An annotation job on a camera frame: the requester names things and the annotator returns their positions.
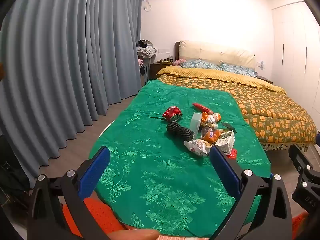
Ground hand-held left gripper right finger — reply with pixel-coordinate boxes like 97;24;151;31
209;145;293;240

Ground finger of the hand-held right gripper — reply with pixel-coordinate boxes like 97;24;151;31
289;144;320;180

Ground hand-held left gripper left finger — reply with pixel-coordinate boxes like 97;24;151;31
27;145;110;240

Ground white and green carton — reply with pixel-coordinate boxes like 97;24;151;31
215;130;235;155

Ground white printed wrapper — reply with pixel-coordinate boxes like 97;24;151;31
184;139;210;157

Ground orange wrappers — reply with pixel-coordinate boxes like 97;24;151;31
201;125;222;144

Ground dark green wrapper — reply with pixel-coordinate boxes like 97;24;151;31
221;122;237;133

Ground clear plastic box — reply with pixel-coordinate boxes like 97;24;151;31
190;112;203;133

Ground black studded rubber toy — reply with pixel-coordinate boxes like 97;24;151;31
166;122;194;142

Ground red snack wrapper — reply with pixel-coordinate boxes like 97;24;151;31
192;103;214;115

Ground crushed red can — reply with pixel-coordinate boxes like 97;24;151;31
162;106;182;122

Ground person's left hand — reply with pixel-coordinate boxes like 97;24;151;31
117;229;160;240

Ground floral bed skirt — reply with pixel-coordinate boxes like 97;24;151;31
260;141;316;153

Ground pale pink undercloth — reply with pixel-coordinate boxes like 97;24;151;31
98;122;113;138

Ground orange knit clothing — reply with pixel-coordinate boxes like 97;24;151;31
62;197;132;238

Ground green patterned tablecloth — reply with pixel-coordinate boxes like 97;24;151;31
89;79;272;230

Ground bed with orange-flower quilt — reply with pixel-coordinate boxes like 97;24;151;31
156;65;317;145

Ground dark bag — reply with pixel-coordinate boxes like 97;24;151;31
0;134;34;205

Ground teal floral pillow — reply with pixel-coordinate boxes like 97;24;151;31
181;59;221;70
220;64;257;78

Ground white wardrobe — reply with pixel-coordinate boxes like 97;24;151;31
271;0;320;110

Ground grey-blue curtain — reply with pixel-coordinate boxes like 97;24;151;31
0;0;143;188

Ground cream padded headboard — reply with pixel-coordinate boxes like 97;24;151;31
175;40;256;69

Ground pile of clothes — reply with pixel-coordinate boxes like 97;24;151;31
136;39;157;59

